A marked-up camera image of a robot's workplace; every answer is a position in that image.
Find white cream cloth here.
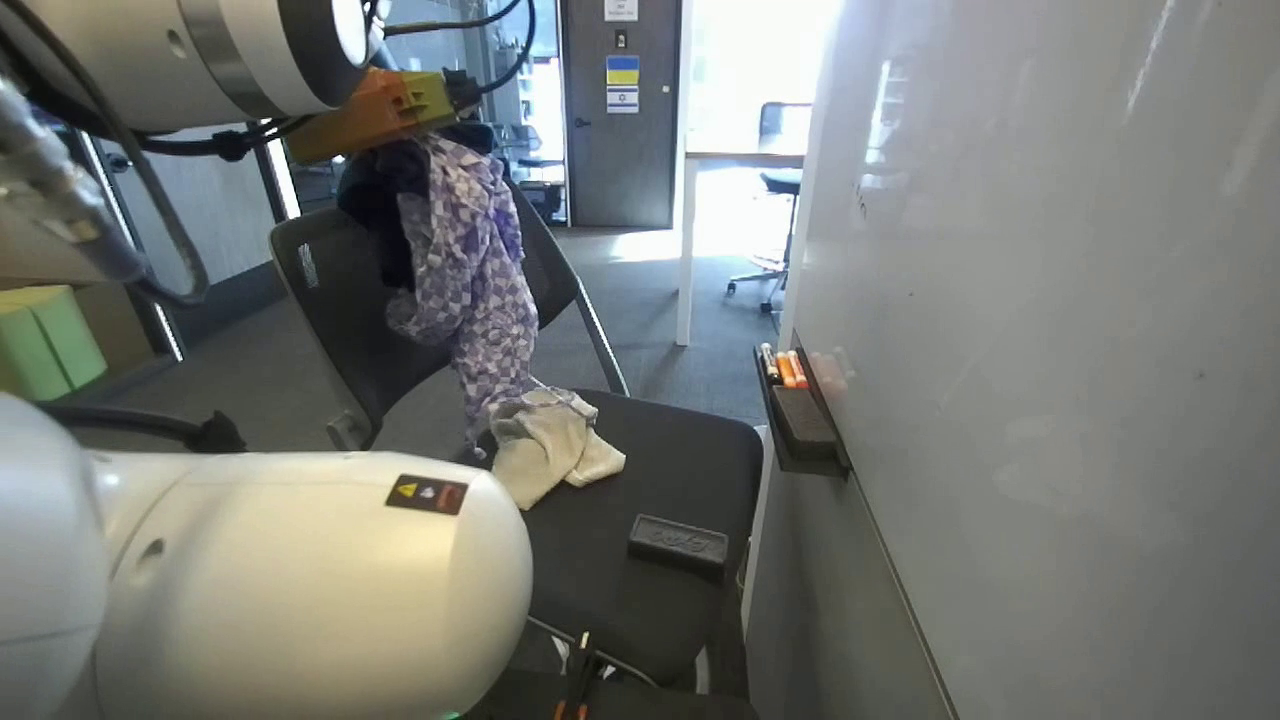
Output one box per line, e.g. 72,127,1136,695
493,401,628,507

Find dark navy garment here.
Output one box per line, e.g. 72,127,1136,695
337,135,432,287

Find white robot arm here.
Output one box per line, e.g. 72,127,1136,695
0,0,534,720

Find orange marker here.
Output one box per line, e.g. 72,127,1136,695
775,351,809,391

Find black mesh stool right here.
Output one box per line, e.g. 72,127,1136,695
724,101,815,316

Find black marker tray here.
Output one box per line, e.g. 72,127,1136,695
755,344,848,476

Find black whiteboard eraser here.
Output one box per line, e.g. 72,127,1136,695
628,510,730,566

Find dark gray door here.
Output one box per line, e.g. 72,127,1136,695
560,0,684,226

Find whiteboard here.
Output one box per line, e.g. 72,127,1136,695
787,0,1280,720

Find green foam block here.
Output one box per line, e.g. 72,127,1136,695
0,283,110,401

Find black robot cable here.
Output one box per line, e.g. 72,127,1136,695
374,0,541,97

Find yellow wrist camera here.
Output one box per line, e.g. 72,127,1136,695
286,67,467,164

